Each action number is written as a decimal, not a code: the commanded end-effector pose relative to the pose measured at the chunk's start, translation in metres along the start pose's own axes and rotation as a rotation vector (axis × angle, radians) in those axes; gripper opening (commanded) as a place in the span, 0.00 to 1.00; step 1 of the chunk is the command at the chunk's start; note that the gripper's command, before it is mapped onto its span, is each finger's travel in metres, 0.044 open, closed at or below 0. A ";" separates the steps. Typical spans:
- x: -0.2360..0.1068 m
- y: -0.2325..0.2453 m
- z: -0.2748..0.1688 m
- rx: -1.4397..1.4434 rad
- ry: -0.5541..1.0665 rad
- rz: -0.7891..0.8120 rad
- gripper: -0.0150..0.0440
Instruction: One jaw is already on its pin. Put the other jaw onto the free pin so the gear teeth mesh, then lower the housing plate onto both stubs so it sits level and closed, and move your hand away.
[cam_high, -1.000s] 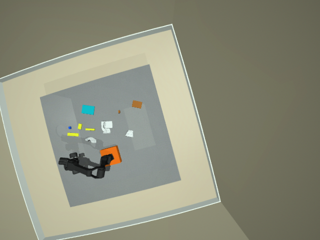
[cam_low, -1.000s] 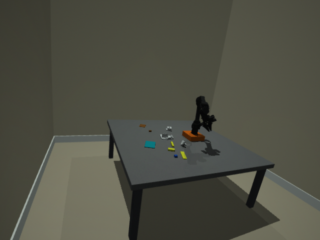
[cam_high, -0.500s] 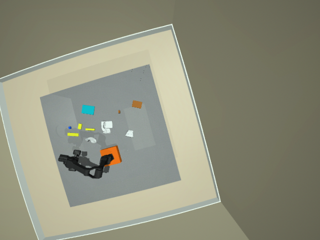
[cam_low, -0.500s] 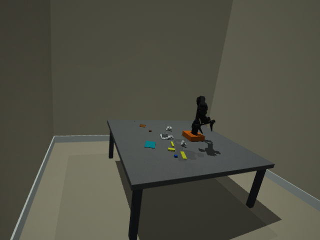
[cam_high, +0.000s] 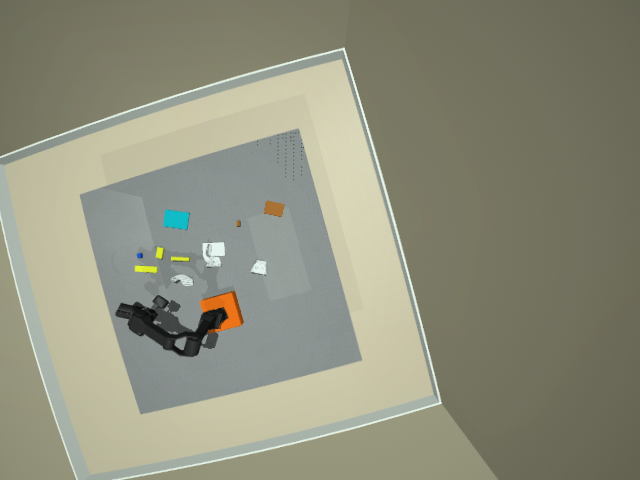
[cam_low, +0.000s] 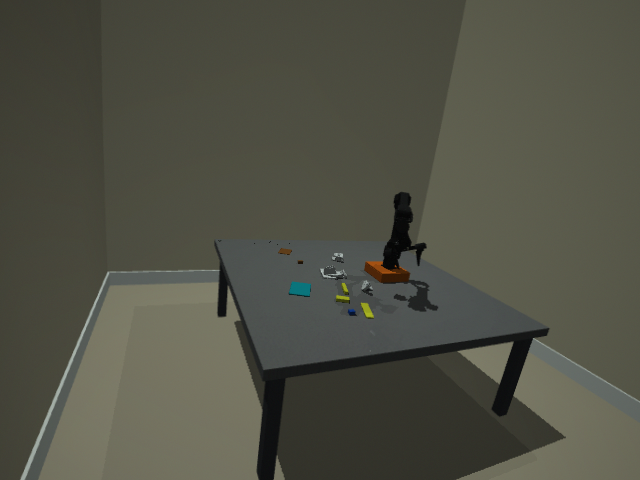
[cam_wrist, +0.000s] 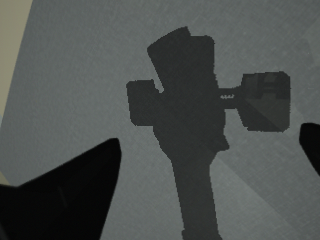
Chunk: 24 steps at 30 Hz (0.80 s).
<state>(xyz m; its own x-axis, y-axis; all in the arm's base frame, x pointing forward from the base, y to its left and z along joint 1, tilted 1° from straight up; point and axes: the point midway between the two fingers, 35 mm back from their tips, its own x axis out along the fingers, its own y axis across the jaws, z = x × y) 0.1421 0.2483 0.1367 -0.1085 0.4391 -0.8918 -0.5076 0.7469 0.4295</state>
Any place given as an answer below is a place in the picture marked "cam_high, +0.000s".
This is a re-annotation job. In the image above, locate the teal flat rectangular plate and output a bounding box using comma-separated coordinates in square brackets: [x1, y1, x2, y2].
[163, 210, 190, 229]

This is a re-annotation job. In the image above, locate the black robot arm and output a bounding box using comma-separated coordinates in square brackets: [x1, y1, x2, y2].
[116, 302, 229, 357]

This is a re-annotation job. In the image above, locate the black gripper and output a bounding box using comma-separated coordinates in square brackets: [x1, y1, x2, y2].
[134, 295, 169, 336]

